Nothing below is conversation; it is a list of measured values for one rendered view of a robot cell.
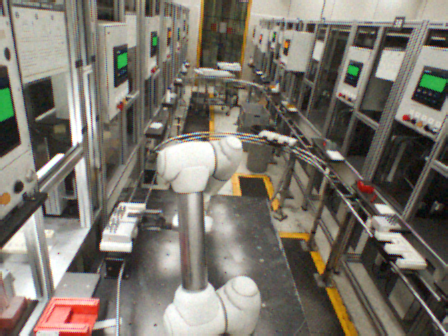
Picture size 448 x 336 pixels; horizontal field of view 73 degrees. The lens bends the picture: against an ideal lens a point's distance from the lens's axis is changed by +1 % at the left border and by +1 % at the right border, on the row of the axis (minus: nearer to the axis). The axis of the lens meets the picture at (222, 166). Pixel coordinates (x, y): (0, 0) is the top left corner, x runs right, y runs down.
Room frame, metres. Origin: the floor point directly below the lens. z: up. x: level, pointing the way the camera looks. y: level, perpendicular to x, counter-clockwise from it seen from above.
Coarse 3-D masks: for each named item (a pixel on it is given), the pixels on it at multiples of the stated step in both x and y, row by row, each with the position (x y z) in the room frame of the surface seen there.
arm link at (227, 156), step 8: (216, 144) 1.04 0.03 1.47; (224, 144) 1.03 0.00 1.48; (232, 144) 1.03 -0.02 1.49; (240, 144) 1.05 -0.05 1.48; (216, 152) 1.01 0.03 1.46; (224, 152) 1.02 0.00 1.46; (232, 152) 1.01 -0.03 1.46; (240, 152) 1.04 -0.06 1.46; (216, 160) 0.99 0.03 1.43; (224, 160) 1.01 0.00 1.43; (232, 160) 1.02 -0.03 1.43; (240, 160) 1.06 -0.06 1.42; (216, 168) 0.99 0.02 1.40; (224, 168) 1.01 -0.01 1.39; (232, 168) 1.04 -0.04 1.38; (216, 176) 1.07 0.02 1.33; (224, 176) 1.06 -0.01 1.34
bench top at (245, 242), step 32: (128, 192) 1.87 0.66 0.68; (160, 192) 1.93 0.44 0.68; (224, 224) 1.64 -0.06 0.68; (256, 224) 1.69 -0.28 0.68; (160, 256) 1.27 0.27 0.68; (224, 256) 1.34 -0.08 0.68; (256, 256) 1.38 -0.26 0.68; (128, 288) 1.04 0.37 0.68; (160, 288) 1.06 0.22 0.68; (288, 288) 1.17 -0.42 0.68; (96, 320) 0.85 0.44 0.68; (128, 320) 0.87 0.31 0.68; (160, 320) 0.89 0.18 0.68; (288, 320) 0.98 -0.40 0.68
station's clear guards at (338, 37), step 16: (320, 32) 4.00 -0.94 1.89; (336, 32) 3.51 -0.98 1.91; (320, 48) 3.84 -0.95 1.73; (336, 48) 3.40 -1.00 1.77; (336, 64) 3.29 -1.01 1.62; (320, 80) 3.61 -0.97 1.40; (336, 80) 3.19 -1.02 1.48; (320, 96) 3.48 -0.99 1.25; (320, 112) 3.36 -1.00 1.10; (320, 128) 3.25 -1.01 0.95
